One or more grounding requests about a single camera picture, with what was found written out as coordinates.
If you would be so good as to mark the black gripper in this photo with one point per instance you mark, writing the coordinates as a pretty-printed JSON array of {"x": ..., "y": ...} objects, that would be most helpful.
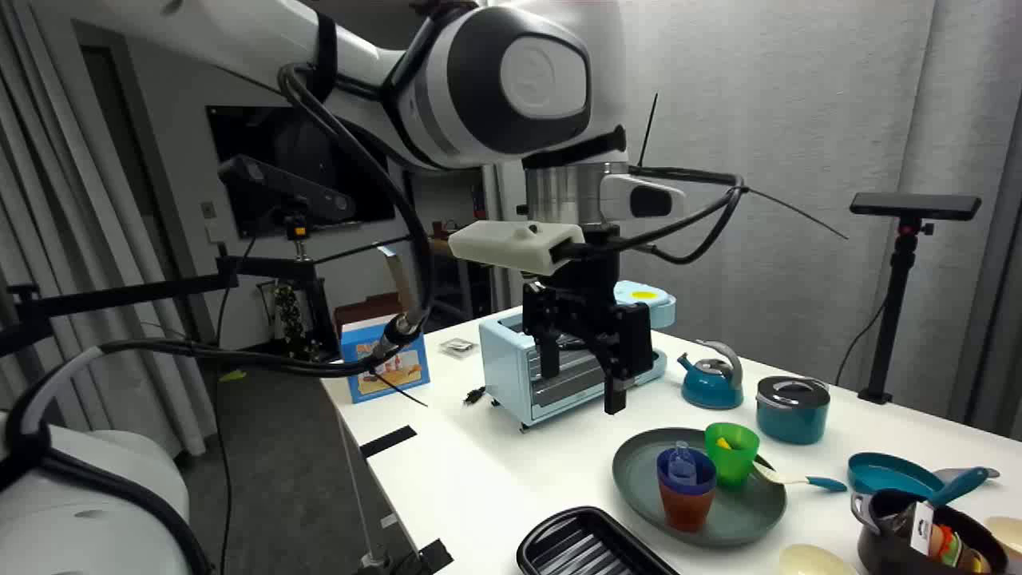
[{"x": 584, "y": 298}]

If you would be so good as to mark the green plastic cup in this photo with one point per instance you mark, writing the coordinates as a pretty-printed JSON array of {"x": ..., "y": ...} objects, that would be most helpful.
[{"x": 732, "y": 464}]

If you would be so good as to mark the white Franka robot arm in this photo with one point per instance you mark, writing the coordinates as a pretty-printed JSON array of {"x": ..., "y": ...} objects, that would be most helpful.
[{"x": 545, "y": 76}]

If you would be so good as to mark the blue plastic cup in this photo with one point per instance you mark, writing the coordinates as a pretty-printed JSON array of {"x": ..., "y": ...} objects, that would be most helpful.
[{"x": 686, "y": 467}]

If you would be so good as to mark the light blue toy toaster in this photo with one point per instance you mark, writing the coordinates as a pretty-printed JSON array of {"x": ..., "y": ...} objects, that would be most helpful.
[{"x": 512, "y": 373}]

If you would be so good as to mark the light blue container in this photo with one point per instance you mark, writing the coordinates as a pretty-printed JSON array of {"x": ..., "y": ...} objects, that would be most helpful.
[{"x": 651, "y": 308}]

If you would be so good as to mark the small grey square item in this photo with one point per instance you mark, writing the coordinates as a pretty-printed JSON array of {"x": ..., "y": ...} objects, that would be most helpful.
[{"x": 458, "y": 348}]

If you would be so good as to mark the teal toy kettle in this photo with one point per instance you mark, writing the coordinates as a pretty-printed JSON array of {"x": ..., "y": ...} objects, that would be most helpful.
[{"x": 706, "y": 388}]

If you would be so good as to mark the grey round plate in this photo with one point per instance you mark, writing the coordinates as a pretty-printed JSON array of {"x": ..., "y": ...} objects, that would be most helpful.
[{"x": 648, "y": 480}]

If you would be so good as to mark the yellow crinkle toy fry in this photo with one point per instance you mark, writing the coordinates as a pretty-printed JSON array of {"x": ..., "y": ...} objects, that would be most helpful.
[{"x": 730, "y": 440}]

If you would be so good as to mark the black ridged tray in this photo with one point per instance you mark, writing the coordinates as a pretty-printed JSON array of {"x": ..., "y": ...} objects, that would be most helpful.
[{"x": 584, "y": 546}]

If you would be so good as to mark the blue picture box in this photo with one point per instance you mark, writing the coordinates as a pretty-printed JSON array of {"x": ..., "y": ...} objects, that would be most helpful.
[{"x": 383, "y": 364}]

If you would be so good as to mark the teal pot with lid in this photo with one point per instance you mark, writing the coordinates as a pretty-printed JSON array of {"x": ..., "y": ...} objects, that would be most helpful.
[{"x": 792, "y": 417}]

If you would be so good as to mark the cream bowl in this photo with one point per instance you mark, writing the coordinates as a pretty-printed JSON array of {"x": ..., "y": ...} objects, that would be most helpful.
[{"x": 813, "y": 560}]

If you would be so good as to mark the teal frying pan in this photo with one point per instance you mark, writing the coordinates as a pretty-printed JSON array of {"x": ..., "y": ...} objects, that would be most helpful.
[{"x": 888, "y": 479}]

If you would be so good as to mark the colourful food packet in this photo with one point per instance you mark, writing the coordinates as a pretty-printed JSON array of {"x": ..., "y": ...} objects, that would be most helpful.
[{"x": 943, "y": 539}]

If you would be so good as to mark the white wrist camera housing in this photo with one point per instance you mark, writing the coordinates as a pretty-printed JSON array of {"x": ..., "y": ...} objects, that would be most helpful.
[{"x": 498, "y": 243}]

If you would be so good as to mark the black table bracket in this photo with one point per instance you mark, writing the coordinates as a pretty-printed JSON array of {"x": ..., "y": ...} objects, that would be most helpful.
[
  {"x": 434, "y": 557},
  {"x": 386, "y": 444}
]

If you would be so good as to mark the black camera stand pole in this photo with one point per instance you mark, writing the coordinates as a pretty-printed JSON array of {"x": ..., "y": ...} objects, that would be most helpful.
[{"x": 897, "y": 298}]

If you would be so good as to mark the black camera bar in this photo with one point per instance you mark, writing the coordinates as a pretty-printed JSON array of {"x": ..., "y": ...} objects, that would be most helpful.
[{"x": 915, "y": 207}]

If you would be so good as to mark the dark wall monitor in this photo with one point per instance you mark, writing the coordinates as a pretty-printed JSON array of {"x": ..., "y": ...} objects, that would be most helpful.
[{"x": 240, "y": 128}]

